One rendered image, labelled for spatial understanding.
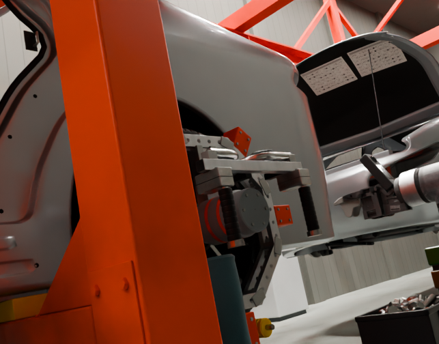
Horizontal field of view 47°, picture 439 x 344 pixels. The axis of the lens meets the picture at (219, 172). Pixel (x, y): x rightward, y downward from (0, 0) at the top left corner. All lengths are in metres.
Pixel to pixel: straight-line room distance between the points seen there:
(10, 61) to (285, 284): 4.29
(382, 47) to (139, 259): 3.96
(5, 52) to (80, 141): 5.20
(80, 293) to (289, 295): 5.98
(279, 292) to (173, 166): 5.90
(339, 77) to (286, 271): 3.04
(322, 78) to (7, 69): 3.36
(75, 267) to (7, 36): 5.34
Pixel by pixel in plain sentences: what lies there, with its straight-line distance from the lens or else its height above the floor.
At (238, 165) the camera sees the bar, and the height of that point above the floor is 0.96.
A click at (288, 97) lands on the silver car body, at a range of 2.30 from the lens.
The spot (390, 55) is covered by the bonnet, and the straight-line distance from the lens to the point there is 4.69.
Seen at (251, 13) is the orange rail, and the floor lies 3.27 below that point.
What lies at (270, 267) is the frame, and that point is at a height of 0.69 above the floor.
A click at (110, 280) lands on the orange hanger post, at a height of 0.72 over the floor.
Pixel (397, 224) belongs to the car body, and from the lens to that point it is 3.88.
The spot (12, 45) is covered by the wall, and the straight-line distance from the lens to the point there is 6.25.
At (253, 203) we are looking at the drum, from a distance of 1.44.
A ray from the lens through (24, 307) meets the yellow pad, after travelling 1.33.
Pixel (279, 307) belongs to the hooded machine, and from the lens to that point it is 6.77.
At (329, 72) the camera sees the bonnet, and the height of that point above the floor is 2.30.
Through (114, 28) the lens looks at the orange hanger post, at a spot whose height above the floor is 1.17.
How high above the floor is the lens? 0.68
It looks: 12 degrees up
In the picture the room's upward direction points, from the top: 11 degrees counter-clockwise
